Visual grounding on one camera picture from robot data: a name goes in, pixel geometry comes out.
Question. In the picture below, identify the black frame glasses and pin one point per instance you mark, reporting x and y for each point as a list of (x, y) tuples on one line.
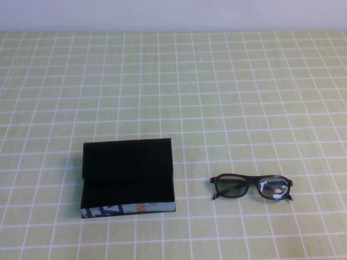
[(230, 187)]

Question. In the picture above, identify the black glasses case printed side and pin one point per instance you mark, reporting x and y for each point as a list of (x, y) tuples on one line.
[(127, 168)]

